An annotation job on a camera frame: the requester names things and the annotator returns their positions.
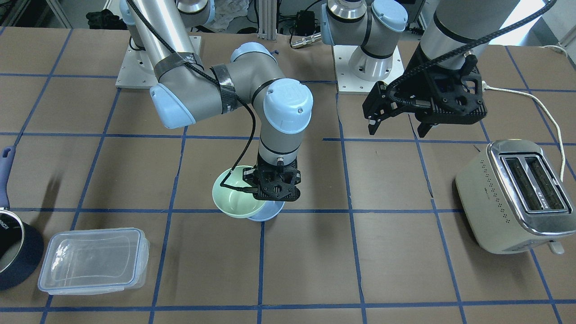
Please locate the dark blue saucepan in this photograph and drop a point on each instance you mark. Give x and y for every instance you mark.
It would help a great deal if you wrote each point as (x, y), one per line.
(21, 245)

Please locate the aluminium frame post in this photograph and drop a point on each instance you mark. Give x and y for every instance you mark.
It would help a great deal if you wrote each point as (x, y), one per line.
(267, 19)

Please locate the clear plastic food container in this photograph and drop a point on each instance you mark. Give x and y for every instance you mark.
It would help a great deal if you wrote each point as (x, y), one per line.
(97, 261)

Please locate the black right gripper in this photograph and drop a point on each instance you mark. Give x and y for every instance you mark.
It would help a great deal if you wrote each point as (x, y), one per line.
(250, 181)

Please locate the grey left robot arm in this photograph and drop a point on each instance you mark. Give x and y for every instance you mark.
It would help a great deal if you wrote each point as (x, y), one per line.
(457, 26)

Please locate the blue plastic bowl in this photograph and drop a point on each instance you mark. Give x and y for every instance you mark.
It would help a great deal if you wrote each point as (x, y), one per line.
(268, 211)

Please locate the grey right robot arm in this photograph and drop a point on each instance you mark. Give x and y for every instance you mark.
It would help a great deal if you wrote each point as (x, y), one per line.
(186, 93)

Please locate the green plastic bowl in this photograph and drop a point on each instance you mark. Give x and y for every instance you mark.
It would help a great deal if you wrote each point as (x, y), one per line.
(234, 203)

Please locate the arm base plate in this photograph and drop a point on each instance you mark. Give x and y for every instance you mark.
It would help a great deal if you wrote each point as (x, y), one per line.
(136, 71)
(357, 73)

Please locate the cream and chrome toaster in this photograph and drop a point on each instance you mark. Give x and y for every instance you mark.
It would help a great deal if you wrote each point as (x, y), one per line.
(514, 200)

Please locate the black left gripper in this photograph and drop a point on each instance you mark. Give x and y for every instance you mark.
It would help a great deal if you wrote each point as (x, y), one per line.
(416, 67)

